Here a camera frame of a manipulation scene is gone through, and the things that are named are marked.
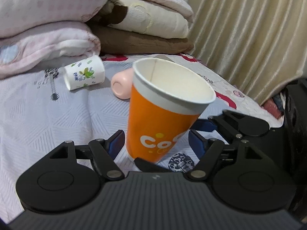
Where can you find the red and blue clothes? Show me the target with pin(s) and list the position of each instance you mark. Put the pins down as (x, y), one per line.
(271, 107)

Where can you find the pink folded quilt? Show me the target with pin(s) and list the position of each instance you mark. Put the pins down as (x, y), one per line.
(43, 24)

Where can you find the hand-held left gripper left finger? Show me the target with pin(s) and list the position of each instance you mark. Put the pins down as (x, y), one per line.
(115, 143)

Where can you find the white floral paper cup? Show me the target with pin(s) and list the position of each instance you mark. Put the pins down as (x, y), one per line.
(84, 74)

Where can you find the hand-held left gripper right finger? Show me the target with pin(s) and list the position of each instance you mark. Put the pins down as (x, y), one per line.
(196, 143)

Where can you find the cream folded blanket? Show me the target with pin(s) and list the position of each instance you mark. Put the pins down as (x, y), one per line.
(156, 16)

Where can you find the pink plastic cup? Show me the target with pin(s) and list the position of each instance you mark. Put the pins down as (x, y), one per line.
(120, 83)

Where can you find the brown folded blanket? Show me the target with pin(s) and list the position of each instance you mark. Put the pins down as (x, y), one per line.
(139, 43)

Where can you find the orange paper cup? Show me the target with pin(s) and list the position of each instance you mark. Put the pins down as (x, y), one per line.
(148, 122)

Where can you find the beige curtain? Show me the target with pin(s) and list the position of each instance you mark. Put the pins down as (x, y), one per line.
(242, 28)

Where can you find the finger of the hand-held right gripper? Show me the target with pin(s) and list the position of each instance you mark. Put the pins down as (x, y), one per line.
(146, 164)
(202, 125)

